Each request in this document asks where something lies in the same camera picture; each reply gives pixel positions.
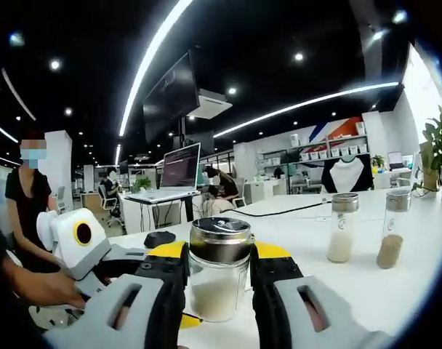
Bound curved ceiling light strip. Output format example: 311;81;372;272
213;81;400;139
118;0;195;137

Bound silver open laptop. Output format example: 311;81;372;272
124;142;202;204

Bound seasoning bottle white contents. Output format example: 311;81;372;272
187;217;254;324
326;192;360;264

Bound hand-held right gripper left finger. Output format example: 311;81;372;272
42;240;191;349

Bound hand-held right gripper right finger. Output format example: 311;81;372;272
249;240;393;349

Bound potted green plant white pot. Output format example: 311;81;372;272
420;105;442;200

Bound small hanging black monitor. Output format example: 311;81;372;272
184;130;215;157

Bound white ceiling air conditioner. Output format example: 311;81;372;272
186;89;233;121

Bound small computer screen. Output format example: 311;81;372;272
387;151;405;171

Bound large hanging black monitor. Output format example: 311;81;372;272
142;50;201;145

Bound brown wooden board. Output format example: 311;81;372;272
419;143;440;192

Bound seasoning bottle brown granules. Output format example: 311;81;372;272
375;189;412;270

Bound shelf with white bins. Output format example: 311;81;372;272
257;121;371;172

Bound chair with black white shirt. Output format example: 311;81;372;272
321;154;374;193

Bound black table cable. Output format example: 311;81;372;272
220;198;333;219

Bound person's left hand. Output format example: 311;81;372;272
23;268;87;310

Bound white standing desk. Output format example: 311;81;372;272
118;192;204;234

